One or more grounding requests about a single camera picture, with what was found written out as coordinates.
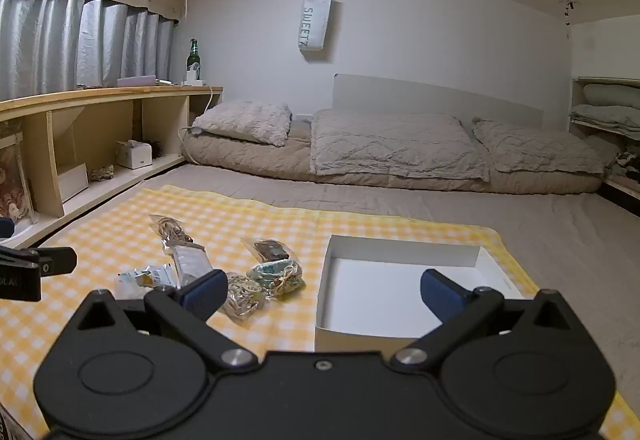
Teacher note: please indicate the wooden bedside shelf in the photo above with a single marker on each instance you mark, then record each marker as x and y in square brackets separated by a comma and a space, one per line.
[100, 130]

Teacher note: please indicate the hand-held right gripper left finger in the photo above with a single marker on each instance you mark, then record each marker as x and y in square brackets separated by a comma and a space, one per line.
[205, 294]

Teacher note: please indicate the grey curtain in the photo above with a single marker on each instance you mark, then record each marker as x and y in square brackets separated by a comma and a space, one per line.
[85, 45]

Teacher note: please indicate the white storage shelf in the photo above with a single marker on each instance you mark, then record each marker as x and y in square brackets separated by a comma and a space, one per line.
[580, 120]

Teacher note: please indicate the folded grey green blanket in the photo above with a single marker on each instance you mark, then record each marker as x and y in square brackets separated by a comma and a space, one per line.
[607, 116]

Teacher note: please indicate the printed plastic bag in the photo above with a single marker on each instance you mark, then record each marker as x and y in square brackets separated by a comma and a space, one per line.
[14, 180]

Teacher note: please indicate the lavender flat box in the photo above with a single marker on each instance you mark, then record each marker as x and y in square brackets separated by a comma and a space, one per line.
[137, 81]

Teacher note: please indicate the small yellow green packet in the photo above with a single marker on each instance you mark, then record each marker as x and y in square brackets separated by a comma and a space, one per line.
[147, 277]

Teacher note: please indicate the white charger block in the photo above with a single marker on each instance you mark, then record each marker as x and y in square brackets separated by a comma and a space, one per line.
[195, 82]

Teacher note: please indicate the fluffy grey pillow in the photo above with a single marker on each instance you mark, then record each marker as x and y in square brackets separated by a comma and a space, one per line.
[247, 120]

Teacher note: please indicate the beige rolled comforter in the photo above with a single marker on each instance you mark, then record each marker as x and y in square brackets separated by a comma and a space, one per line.
[250, 160]

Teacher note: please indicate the white cardboard box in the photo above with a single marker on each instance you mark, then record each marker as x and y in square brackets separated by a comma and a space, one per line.
[400, 280]

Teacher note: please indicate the patterned cloth bundle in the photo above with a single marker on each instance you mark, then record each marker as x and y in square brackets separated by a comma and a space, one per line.
[101, 172]

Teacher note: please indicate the dark patterned cloth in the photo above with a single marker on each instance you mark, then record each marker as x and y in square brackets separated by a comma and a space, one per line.
[625, 165]

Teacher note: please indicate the black wall hook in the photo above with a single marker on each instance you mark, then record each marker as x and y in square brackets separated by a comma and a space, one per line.
[569, 7]

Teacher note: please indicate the white tissue box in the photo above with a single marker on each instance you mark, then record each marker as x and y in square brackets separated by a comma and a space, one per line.
[134, 154]

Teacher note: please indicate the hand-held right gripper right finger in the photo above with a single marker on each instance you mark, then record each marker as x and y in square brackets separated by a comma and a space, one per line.
[440, 294]

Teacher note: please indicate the pale green pillow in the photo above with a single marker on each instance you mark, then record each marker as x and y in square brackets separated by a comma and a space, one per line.
[612, 94]

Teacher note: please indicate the bagged turquoise bead jewelry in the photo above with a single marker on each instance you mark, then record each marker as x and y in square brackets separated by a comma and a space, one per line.
[277, 276]

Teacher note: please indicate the white hanging tote bag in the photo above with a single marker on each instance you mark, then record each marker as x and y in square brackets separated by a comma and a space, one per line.
[316, 20]

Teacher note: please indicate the yellow checkered mat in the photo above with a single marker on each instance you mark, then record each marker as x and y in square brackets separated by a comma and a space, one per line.
[350, 220]

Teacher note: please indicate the grey quilted pillow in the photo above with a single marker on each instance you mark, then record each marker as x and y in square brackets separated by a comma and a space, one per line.
[535, 145]

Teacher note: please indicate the white packet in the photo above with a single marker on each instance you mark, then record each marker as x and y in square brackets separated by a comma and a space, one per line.
[190, 262]

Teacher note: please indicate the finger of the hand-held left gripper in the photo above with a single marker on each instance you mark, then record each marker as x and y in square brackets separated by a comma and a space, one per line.
[55, 261]

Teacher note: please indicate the dark fuzzy object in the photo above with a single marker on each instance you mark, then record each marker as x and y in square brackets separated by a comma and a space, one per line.
[159, 147]

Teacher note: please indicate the white board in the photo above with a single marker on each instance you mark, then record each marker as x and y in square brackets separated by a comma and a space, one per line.
[72, 182]

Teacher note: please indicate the green glass bottle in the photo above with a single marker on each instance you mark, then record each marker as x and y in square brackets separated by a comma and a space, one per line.
[193, 56]

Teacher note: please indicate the folded grey quilt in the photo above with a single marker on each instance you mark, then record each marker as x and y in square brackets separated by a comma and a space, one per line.
[395, 145]

